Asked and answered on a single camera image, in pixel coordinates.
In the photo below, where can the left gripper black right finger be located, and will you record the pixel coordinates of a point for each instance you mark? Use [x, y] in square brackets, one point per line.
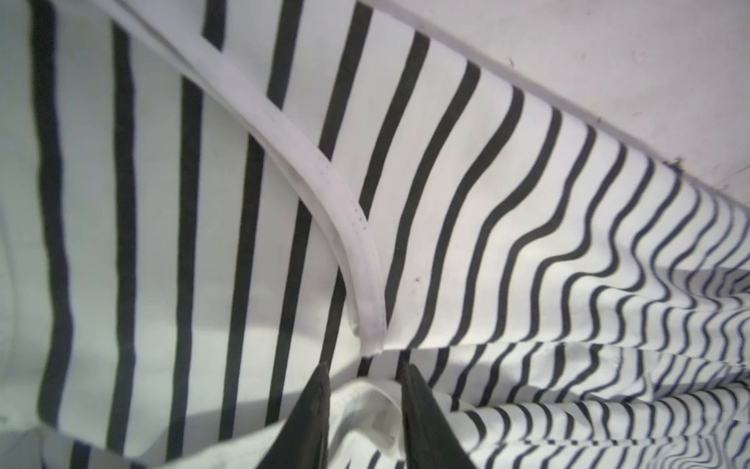
[428, 439]

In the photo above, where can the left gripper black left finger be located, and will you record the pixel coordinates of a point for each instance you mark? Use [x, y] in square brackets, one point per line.
[303, 439]

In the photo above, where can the black white striped tank top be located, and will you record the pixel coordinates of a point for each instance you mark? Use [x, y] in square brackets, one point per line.
[205, 204]

